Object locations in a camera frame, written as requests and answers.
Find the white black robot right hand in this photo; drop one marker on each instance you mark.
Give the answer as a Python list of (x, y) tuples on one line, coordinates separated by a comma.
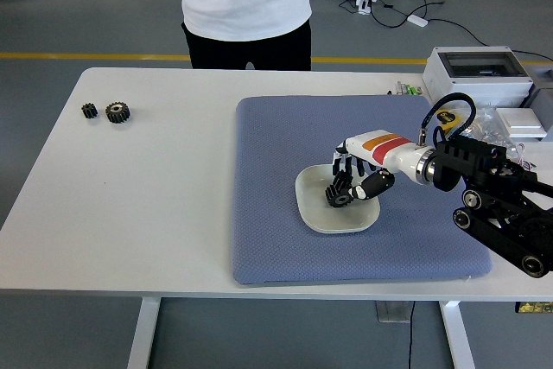
[(384, 150)]

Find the large black gear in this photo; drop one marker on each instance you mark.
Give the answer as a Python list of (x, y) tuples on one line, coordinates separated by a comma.
[(114, 115), (339, 201)]

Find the white square dish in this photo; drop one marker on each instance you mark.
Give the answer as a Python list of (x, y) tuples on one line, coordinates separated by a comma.
[(345, 220)]

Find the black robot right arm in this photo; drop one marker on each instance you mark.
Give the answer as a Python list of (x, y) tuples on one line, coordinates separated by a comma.
[(466, 159)]

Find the dark grey box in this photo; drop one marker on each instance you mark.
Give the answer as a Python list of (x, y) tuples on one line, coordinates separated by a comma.
[(543, 101)]

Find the small green terminal connectors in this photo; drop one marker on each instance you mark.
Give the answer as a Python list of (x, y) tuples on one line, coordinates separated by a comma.
[(406, 89)]

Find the blue-grey quilted mat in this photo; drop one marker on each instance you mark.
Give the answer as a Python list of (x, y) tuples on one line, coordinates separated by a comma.
[(281, 148)]

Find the bag of metal parts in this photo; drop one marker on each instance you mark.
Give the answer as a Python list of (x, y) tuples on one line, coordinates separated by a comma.
[(488, 120)]

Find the white chargers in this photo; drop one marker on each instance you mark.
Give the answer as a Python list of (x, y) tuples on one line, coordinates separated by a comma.
[(365, 1)]

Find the white table leg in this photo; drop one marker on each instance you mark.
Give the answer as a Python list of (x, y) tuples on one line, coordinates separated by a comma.
[(455, 334), (144, 330)]

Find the yellow black label strip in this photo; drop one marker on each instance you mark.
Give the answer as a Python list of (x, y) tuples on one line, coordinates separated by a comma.
[(533, 307)]

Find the grey electrical enclosure box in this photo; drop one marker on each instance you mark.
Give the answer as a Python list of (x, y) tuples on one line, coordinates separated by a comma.
[(475, 86)]

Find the white switch panel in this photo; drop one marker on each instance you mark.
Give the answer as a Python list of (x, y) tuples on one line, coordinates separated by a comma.
[(518, 122)]

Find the grey bracket under table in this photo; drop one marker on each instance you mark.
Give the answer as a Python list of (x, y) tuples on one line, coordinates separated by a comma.
[(391, 312)]

